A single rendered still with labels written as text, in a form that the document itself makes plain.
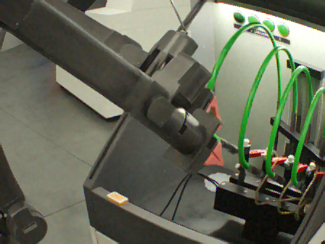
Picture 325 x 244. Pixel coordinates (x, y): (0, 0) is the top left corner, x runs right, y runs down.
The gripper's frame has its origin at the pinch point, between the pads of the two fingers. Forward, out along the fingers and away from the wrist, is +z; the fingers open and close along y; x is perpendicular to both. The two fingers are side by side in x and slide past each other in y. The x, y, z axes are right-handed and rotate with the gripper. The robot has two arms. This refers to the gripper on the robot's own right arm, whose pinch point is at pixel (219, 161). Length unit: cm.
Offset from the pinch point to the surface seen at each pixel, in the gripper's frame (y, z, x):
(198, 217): -13, 40, 30
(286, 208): 1.7, 34.6, -1.5
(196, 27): 33, 17, 54
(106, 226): -31, 21, 38
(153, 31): 78, 146, 279
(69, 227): -74, 96, 152
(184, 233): -17.3, 18.9, 11.8
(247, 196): -1.1, 31.6, 12.6
